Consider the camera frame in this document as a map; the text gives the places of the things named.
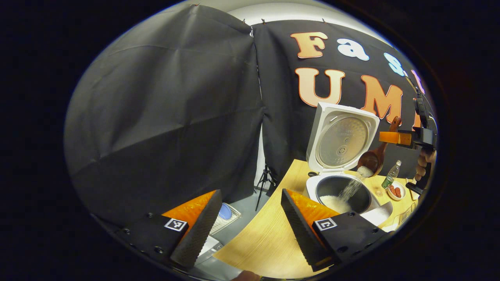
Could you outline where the white rice cooker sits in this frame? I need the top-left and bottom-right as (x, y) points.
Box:
(306, 102), (393, 227)

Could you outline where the white rice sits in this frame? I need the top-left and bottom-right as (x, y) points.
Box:
(320, 166), (374, 213)

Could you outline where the black tripod stand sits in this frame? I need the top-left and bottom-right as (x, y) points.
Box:
(255, 164), (279, 212)

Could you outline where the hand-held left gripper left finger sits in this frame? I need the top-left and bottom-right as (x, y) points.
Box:
(117, 190), (223, 270)

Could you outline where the white floor basket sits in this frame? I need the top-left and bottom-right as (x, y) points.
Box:
(209, 203), (242, 235)

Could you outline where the white round plate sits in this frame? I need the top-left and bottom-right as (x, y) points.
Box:
(387, 181), (407, 201)

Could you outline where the brown wooden spoon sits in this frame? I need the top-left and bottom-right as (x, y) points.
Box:
(357, 116), (402, 178)

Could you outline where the black backdrop cloth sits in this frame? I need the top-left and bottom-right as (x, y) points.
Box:
(64, 5), (434, 227)

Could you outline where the clear rice container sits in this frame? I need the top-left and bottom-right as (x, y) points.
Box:
(360, 201), (394, 227)

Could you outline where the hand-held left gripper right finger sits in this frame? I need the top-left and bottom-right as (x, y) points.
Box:
(280, 189), (391, 272)

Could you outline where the clear plastic bottle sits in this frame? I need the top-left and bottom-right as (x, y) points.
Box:
(381, 160), (402, 190)

